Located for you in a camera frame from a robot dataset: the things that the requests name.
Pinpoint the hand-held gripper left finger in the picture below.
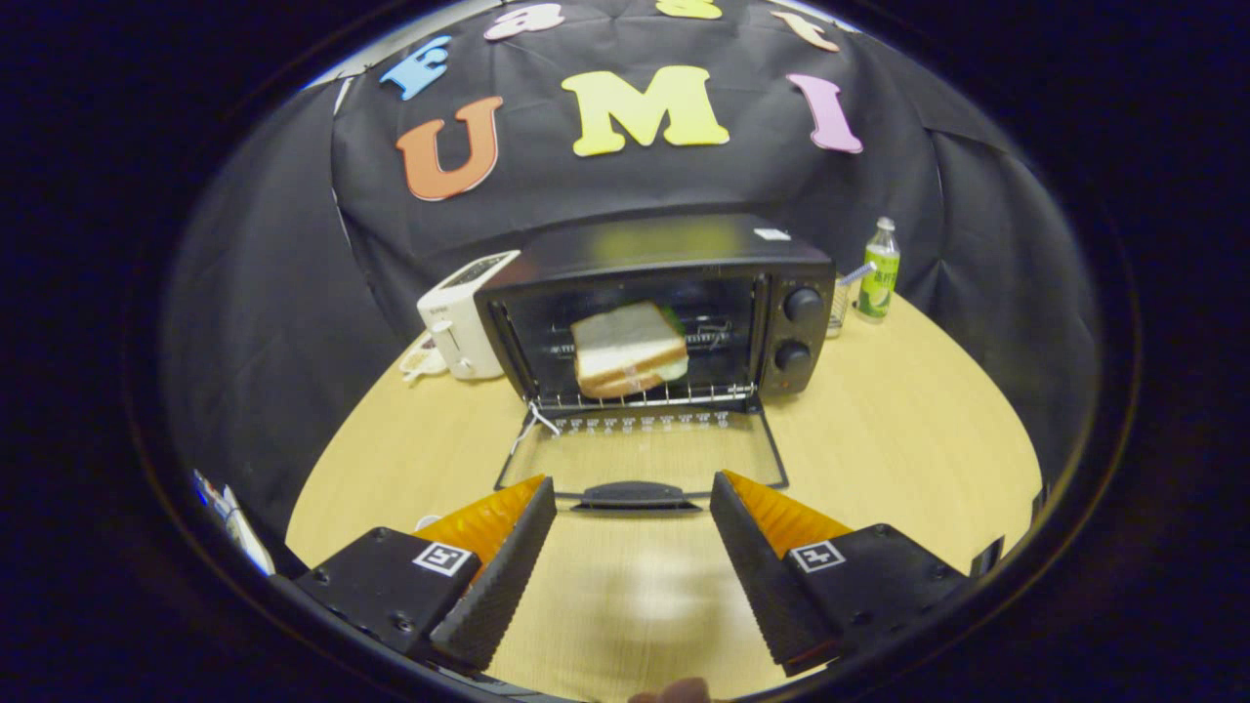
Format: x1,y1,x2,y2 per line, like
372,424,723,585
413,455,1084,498
293,476,558,675

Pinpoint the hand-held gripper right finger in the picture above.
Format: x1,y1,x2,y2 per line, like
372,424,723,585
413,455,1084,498
710,471,973,678

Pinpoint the sandwich with lettuce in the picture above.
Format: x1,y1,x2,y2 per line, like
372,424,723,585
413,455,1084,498
570,301,690,399

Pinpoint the black toaster oven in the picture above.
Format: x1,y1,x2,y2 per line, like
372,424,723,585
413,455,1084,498
474,213,838,514

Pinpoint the white pop-up toaster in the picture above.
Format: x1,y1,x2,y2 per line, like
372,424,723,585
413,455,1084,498
417,250,521,381

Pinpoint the white flat box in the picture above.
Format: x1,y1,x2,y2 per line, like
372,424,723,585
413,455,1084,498
223,485,277,577

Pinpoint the clear drinking glass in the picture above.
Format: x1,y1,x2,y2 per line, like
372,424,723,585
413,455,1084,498
825,262,877,340

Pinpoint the green label plastic bottle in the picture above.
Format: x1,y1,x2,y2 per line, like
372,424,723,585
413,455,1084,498
856,217,901,324

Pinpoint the black backdrop cloth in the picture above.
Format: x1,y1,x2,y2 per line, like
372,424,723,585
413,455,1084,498
161,0,1104,548

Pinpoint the white cable tie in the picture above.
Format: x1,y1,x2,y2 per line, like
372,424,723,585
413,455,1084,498
508,402,563,455

